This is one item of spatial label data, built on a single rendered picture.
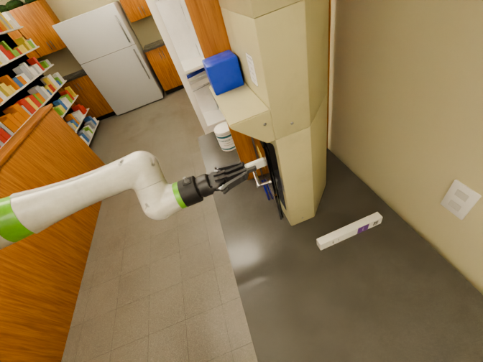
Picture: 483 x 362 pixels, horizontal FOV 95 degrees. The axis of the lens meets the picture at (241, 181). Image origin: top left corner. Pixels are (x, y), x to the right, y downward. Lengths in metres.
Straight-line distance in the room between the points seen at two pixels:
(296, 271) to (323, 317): 0.17
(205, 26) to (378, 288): 1.04
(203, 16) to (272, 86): 0.40
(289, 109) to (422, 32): 0.38
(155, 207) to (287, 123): 0.47
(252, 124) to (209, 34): 0.40
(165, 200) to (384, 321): 0.76
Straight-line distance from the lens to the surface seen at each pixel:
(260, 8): 0.55
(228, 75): 0.77
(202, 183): 0.72
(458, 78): 0.78
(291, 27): 0.58
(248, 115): 0.61
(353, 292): 0.91
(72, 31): 5.65
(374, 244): 1.00
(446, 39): 0.78
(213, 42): 0.91
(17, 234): 0.79
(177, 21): 1.92
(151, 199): 0.74
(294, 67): 0.60
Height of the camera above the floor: 1.80
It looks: 44 degrees down
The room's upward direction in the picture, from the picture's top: 21 degrees counter-clockwise
